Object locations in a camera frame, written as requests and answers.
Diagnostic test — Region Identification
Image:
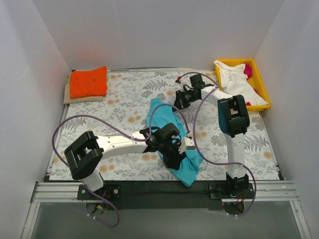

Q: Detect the turquoise t shirt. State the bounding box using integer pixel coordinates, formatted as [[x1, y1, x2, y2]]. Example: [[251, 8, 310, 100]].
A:
[[151, 106, 203, 187]]

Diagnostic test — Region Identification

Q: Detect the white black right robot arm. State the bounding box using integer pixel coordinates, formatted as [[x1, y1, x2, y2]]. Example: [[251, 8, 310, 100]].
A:
[[174, 74, 250, 198]]

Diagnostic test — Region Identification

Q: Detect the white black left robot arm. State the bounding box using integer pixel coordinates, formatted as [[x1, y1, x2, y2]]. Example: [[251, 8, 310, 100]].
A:
[[64, 123, 194, 199]]

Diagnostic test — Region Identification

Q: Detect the floral patterned table mat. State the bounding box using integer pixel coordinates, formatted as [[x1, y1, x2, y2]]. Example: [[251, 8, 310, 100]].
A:
[[49, 71, 280, 182]]

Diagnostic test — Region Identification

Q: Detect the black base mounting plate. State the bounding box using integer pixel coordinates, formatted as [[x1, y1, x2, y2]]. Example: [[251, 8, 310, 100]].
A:
[[77, 181, 256, 211]]

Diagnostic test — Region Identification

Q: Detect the white t shirt in bin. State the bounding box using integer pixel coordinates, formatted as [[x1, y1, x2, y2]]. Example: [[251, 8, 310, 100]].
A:
[[214, 60, 268, 106]]

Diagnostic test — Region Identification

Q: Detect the magenta t shirt in bin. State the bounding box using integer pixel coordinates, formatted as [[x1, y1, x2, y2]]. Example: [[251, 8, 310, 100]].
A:
[[243, 63, 258, 106]]

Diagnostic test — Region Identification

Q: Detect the yellow plastic bin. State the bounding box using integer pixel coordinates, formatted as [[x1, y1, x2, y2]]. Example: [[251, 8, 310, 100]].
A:
[[215, 59, 271, 112]]

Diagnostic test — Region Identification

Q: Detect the orange folded t shirt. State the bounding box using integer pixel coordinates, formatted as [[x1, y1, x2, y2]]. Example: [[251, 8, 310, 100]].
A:
[[69, 66, 108, 99]]

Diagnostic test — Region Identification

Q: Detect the beige folded t shirt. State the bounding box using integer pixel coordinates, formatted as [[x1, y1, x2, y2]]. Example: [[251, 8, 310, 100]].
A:
[[63, 78, 107, 105]]

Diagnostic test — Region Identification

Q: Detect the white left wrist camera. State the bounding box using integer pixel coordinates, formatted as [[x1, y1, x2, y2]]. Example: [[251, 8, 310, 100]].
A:
[[178, 137, 196, 154]]

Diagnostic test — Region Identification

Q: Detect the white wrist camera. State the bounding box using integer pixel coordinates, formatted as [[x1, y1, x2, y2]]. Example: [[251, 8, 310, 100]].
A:
[[178, 137, 196, 154], [175, 76, 187, 88]]

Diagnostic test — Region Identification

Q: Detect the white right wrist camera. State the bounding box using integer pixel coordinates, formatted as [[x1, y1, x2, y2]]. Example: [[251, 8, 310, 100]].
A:
[[175, 76, 187, 88]]

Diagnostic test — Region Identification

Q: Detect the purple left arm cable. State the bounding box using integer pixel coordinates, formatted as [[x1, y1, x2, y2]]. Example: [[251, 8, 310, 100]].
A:
[[52, 104, 197, 228]]

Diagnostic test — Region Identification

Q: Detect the aluminium frame rail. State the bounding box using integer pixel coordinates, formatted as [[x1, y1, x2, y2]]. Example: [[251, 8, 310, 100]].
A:
[[32, 180, 299, 202]]

